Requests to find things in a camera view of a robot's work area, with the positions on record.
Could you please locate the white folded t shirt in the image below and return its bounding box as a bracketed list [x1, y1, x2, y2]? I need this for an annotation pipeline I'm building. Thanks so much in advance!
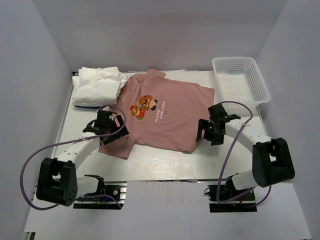
[72, 66, 128, 107]

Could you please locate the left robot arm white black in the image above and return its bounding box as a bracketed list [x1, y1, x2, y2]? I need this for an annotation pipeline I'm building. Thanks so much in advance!
[36, 108, 129, 207]

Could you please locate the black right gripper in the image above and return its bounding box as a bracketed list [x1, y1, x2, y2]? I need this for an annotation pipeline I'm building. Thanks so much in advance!
[196, 118, 225, 146]

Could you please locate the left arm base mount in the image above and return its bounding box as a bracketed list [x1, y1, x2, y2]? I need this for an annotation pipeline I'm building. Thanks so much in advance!
[73, 182, 127, 210]

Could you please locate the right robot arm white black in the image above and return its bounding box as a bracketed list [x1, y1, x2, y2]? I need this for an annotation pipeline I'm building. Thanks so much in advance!
[196, 103, 296, 203]

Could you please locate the blue folded t shirt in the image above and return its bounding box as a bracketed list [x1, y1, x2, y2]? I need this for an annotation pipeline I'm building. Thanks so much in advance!
[74, 105, 100, 110]

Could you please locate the pink printed t shirt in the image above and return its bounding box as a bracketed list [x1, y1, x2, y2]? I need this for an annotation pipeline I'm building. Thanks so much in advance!
[98, 69, 215, 159]

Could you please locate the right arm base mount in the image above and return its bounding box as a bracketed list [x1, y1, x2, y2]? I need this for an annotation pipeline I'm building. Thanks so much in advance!
[203, 184, 257, 213]

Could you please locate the white plastic mesh basket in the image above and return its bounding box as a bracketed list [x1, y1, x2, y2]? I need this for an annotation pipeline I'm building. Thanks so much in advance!
[212, 56, 271, 108]

